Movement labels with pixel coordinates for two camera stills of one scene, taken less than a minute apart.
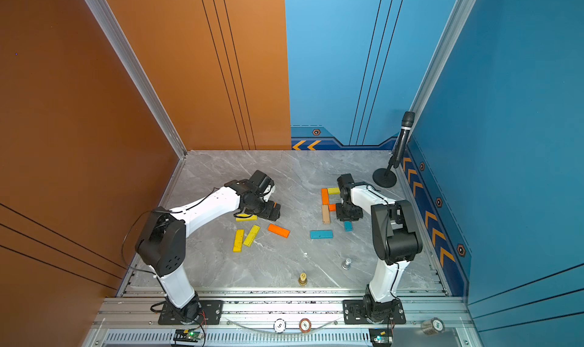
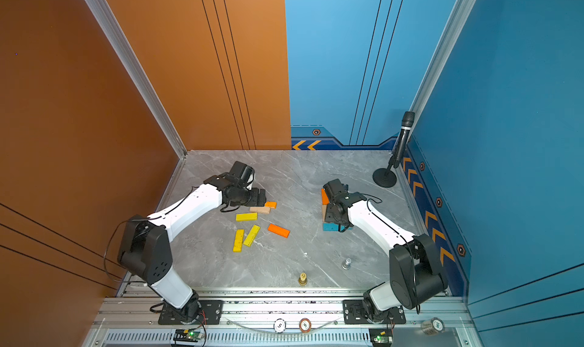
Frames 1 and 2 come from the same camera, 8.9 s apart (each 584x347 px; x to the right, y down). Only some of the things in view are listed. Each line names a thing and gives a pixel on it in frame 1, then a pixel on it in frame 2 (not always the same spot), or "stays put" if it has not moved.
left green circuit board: x=190 y=335 stays put
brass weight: x=303 y=280 stays put
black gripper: x=345 y=180 → x=338 y=192
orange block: x=325 y=196 stays put
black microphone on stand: x=383 y=178 stays put
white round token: x=279 y=326 stays put
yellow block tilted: x=252 y=236 stays put
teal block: x=321 y=234 → x=333 y=227
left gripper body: x=266 y=208 → x=251 y=197
